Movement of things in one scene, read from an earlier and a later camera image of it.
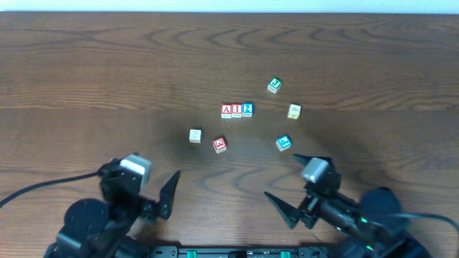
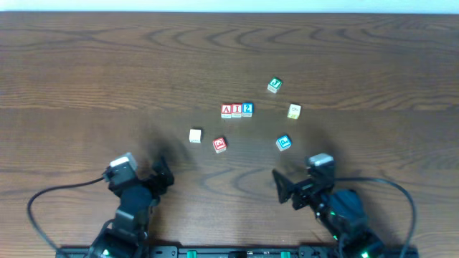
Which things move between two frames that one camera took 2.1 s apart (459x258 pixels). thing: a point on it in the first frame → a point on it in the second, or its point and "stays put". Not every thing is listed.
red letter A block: x=226 y=110 stays put
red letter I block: x=237 y=110 stays put
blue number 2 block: x=247 y=110 stays put
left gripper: x=144 y=206 → x=151 y=183
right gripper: x=308 y=202 → x=299 y=193
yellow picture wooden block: x=294 y=111 stays put
